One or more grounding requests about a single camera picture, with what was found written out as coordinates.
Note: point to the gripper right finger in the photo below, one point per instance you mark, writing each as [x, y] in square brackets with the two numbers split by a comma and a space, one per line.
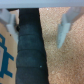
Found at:
[65, 26]

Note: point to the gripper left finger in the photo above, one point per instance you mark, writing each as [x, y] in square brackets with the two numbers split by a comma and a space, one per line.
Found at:
[10, 20]

